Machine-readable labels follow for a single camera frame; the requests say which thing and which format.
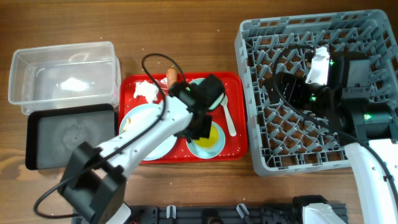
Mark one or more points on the peanuts on plate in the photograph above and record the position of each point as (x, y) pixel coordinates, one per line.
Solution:
(126, 125)

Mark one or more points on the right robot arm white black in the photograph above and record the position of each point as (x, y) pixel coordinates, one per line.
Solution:
(335, 95)

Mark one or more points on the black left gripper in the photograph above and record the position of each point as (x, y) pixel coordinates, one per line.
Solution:
(204, 132)

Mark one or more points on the light blue bowl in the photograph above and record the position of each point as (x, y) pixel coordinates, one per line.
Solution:
(208, 148)

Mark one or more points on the white tissue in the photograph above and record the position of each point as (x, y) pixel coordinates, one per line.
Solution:
(147, 90)

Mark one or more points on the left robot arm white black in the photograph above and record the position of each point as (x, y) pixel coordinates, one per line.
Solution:
(95, 178)

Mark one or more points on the red plastic tray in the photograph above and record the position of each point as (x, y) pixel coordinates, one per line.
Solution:
(235, 146)

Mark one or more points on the orange carrot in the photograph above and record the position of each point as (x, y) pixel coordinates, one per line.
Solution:
(171, 77)

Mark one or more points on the grey dishwasher rack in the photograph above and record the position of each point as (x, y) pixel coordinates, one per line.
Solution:
(281, 141)

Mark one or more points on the clear plastic bin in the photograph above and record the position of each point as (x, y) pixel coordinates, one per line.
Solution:
(64, 76)

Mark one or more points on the pale green bowl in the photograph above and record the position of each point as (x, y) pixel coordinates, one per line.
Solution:
(219, 99)

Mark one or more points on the white plastic spoon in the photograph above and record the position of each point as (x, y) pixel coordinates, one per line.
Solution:
(229, 120)

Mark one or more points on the black plastic bin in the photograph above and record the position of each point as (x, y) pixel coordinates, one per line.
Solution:
(52, 135)

